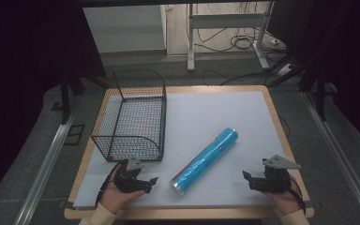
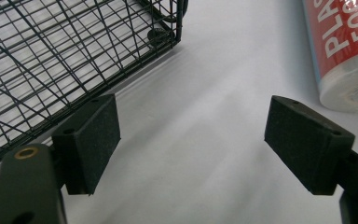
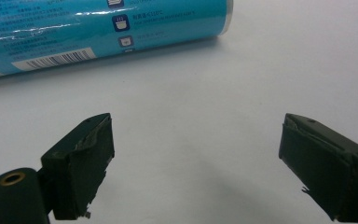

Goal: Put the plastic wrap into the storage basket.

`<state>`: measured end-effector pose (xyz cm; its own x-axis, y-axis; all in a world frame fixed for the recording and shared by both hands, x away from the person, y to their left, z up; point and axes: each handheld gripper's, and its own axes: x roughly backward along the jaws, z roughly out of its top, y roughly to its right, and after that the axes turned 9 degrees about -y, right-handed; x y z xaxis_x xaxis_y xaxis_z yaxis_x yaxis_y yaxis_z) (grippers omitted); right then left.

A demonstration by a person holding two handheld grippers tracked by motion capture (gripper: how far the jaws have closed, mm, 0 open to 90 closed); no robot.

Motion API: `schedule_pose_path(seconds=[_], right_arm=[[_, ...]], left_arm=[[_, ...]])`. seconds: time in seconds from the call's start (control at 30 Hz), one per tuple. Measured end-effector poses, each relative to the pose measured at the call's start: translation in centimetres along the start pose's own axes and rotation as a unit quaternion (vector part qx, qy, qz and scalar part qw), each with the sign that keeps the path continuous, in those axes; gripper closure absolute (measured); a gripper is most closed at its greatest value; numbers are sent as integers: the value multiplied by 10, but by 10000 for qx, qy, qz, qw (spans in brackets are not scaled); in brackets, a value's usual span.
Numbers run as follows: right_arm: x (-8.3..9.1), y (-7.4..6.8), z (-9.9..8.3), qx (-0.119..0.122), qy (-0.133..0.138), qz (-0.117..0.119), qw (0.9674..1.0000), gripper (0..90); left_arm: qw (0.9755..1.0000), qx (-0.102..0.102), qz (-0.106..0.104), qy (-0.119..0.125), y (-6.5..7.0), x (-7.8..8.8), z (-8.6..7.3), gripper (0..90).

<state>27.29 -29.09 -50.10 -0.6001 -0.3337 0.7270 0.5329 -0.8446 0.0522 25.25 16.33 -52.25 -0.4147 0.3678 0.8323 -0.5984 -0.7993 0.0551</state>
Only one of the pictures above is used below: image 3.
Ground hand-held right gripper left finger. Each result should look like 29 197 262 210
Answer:
39 112 116 221

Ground blue cylindrical can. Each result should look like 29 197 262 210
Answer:
0 0 234 82

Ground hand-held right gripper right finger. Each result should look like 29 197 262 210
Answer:
278 112 358 224

